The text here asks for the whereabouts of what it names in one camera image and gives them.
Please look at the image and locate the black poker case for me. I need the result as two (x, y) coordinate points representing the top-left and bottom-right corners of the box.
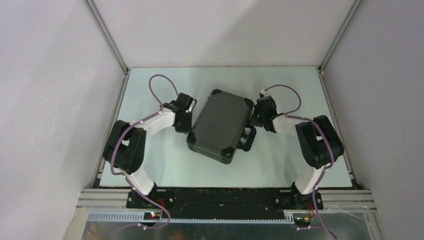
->
(186, 89), (256, 165)

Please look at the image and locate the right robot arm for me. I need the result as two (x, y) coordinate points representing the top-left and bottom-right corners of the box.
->
(251, 93), (345, 209)

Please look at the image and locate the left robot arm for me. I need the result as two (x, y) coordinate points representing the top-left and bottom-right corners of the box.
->
(102, 93), (197, 208)

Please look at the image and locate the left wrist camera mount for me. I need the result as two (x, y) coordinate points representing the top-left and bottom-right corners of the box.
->
(185, 99), (197, 113)

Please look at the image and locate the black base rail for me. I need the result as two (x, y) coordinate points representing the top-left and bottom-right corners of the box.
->
(126, 186), (324, 221)

